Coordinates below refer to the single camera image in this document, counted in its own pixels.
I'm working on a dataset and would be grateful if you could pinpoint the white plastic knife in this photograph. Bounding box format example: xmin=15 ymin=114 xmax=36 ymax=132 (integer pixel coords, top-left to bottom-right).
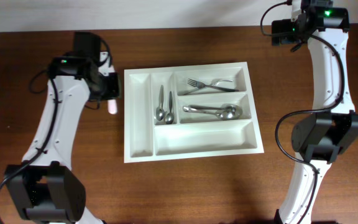
xmin=107 ymin=63 xmax=118 ymax=115

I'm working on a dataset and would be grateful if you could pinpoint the small steel teaspoon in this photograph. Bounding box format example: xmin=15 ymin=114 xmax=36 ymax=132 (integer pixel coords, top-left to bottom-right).
xmin=156 ymin=85 xmax=165 ymax=121

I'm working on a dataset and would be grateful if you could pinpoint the steel teaspoon wide handle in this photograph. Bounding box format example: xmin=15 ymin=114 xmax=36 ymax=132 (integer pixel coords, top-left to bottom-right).
xmin=165 ymin=92 xmax=175 ymax=124

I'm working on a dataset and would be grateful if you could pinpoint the steel fork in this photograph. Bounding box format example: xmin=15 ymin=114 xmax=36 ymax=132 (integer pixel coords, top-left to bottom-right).
xmin=183 ymin=79 xmax=232 ymax=95
xmin=186 ymin=78 xmax=240 ymax=93

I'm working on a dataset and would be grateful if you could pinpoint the large steel spoon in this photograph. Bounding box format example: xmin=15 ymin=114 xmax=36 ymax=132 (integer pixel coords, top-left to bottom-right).
xmin=190 ymin=105 xmax=237 ymax=113
xmin=182 ymin=106 xmax=241 ymax=121

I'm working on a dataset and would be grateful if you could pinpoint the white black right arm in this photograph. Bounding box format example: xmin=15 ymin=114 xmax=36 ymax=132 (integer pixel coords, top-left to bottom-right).
xmin=269 ymin=0 xmax=358 ymax=223

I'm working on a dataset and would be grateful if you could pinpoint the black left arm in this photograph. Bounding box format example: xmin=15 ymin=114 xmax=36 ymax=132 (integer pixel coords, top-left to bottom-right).
xmin=0 ymin=32 xmax=121 ymax=223

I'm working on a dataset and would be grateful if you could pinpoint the white plastic cutlery tray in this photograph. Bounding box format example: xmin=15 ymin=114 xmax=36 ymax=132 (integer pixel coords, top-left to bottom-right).
xmin=124 ymin=62 xmax=264 ymax=163

